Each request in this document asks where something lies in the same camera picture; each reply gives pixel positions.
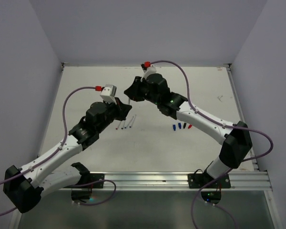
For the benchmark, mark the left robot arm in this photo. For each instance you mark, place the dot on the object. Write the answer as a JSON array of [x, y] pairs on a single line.
[[26, 186]]

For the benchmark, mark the aluminium front rail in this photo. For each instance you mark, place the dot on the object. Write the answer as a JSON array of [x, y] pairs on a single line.
[[152, 181]]

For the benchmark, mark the black marker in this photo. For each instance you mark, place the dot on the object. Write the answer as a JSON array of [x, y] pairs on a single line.
[[123, 124]]

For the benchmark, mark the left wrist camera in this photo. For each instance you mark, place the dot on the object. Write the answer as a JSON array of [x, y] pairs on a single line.
[[108, 93]]

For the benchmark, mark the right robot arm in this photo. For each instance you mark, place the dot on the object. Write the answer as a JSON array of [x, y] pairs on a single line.
[[234, 138]]

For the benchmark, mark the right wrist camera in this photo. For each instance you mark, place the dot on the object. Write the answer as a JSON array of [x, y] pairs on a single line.
[[148, 69]]

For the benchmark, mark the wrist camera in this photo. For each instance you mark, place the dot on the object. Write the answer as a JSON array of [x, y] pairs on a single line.
[[108, 93], [148, 69]]

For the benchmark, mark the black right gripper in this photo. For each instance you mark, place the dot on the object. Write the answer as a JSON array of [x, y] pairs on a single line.
[[134, 90]]

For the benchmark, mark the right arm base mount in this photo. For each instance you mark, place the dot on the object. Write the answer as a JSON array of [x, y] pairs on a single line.
[[213, 192]]

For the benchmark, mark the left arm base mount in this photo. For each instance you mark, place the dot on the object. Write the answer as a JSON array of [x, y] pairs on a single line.
[[86, 177]]

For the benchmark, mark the blue marker pen body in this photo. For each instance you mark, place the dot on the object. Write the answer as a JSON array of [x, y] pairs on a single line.
[[132, 122]]

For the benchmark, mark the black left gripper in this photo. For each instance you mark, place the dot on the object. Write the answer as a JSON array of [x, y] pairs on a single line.
[[121, 110]]

